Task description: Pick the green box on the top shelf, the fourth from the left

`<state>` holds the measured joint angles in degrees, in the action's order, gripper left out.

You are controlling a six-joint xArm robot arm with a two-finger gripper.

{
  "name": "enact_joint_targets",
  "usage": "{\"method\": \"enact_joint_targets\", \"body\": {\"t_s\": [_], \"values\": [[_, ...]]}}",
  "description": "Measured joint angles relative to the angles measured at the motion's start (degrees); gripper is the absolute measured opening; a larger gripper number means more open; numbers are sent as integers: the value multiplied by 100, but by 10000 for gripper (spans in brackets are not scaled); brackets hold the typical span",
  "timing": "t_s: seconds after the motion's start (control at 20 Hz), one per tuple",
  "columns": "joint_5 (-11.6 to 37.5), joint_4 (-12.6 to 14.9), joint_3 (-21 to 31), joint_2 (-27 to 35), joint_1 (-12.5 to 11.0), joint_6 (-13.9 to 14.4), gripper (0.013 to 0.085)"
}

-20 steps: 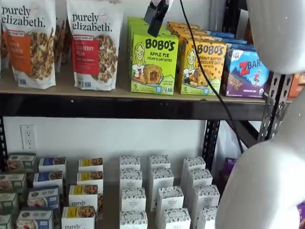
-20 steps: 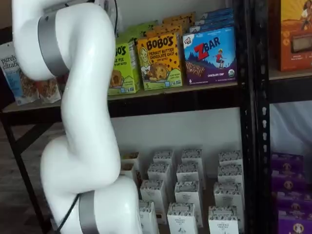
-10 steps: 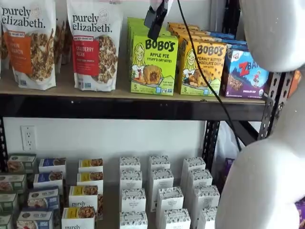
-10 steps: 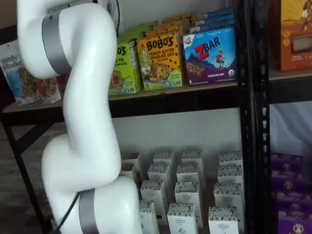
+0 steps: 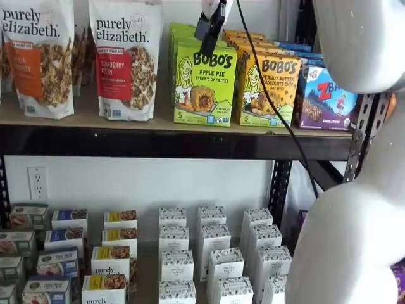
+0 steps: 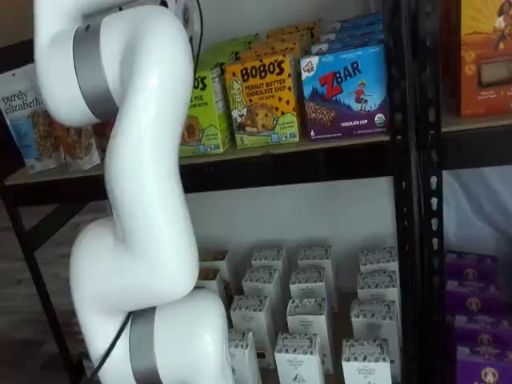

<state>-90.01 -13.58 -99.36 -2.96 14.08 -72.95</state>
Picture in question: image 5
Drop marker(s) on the white granola bag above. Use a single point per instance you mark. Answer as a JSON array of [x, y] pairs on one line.
[[88, 57], [77, 57]]

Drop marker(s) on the orange label granola bag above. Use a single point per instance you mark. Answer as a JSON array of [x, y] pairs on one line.
[[47, 79]]

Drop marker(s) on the blue Zbar box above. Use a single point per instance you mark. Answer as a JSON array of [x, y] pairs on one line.
[[289, 42], [319, 104], [311, 60], [297, 49]]

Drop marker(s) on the orange Bobo's peanut butter box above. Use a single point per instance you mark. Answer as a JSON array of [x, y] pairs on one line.
[[243, 38], [278, 95], [253, 46], [240, 32]]

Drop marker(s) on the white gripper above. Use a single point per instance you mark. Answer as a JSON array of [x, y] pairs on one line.
[[209, 3]]

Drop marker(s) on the purple snack box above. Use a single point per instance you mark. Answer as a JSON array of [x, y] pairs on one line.
[[303, 215], [399, 285]]

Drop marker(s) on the dark green food box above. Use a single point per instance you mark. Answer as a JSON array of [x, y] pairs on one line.
[[6, 294], [28, 215], [16, 244], [11, 269]]

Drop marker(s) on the black metal shelf rack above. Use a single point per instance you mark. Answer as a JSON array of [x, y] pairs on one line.
[[158, 142]]

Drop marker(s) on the red label granola bag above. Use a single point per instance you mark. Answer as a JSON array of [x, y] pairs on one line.
[[126, 31]]

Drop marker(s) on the yellow label granola box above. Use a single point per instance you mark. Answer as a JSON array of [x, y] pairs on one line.
[[110, 256], [118, 236], [120, 218], [104, 285]]

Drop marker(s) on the green Bobo's apple pie box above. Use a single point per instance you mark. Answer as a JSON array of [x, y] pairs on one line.
[[185, 31], [190, 40], [182, 26], [205, 88]]

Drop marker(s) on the white plastic sheet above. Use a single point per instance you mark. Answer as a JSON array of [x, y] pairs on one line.
[[295, 190]]

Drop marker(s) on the blue label food box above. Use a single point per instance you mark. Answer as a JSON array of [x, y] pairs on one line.
[[47, 291], [63, 236], [57, 263], [69, 217]]

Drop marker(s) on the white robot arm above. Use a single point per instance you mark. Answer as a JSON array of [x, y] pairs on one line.
[[348, 47]]

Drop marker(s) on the white wall outlet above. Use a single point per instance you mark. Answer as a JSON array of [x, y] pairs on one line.
[[38, 182]]

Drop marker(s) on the white patterned pantry box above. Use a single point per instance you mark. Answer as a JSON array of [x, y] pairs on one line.
[[177, 264], [273, 263], [211, 215], [265, 237], [174, 237], [177, 293], [172, 217], [235, 291], [215, 237], [226, 266], [257, 218], [273, 291]]

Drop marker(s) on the large orange cereal box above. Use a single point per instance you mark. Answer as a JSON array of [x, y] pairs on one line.
[[391, 104]]

